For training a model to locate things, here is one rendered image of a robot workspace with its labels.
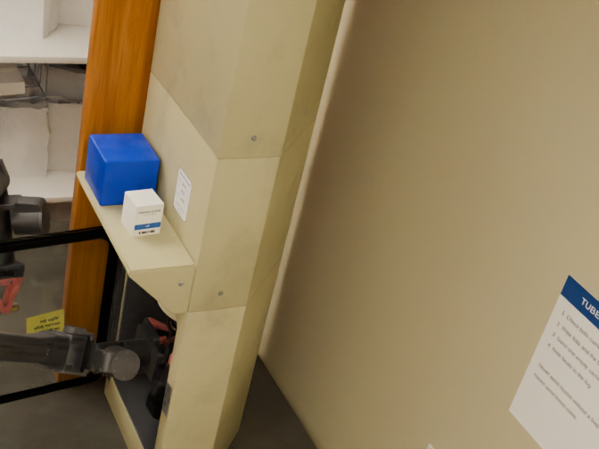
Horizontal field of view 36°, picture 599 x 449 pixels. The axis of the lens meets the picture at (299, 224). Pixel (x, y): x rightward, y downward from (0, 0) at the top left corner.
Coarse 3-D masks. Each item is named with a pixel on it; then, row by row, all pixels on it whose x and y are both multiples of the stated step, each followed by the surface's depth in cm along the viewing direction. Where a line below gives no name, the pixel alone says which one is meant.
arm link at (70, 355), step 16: (0, 336) 153; (16, 336) 156; (32, 336) 161; (48, 336) 165; (64, 336) 167; (80, 336) 170; (0, 352) 153; (16, 352) 156; (32, 352) 160; (48, 352) 163; (64, 352) 167; (80, 352) 171; (48, 368) 166; (64, 368) 168
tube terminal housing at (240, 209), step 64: (192, 128) 151; (192, 192) 153; (256, 192) 150; (192, 256) 155; (256, 256) 158; (192, 320) 160; (256, 320) 178; (192, 384) 169; (128, 448) 192; (192, 448) 179
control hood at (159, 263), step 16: (80, 176) 169; (96, 208) 162; (112, 208) 162; (112, 224) 158; (160, 224) 161; (112, 240) 155; (128, 240) 155; (144, 240) 156; (160, 240) 157; (176, 240) 158; (128, 256) 152; (144, 256) 152; (160, 256) 153; (176, 256) 154; (128, 272) 148; (144, 272) 149; (160, 272) 151; (176, 272) 152; (192, 272) 154; (144, 288) 151; (160, 288) 153; (176, 288) 154; (176, 304) 156
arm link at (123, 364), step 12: (96, 348) 170; (108, 348) 171; (120, 348) 169; (84, 360) 173; (96, 360) 169; (108, 360) 167; (120, 360) 168; (132, 360) 169; (60, 372) 170; (72, 372) 171; (84, 372) 172; (108, 372) 169; (120, 372) 168; (132, 372) 169
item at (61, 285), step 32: (0, 256) 169; (32, 256) 173; (64, 256) 177; (96, 256) 181; (0, 288) 173; (32, 288) 177; (64, 288) 181; (96, 288) 186; (0, 320) 177; (32, 320) 181; (64, 320) 186; (96, 320) 191; (0, 384) 186; (32, 384) 191
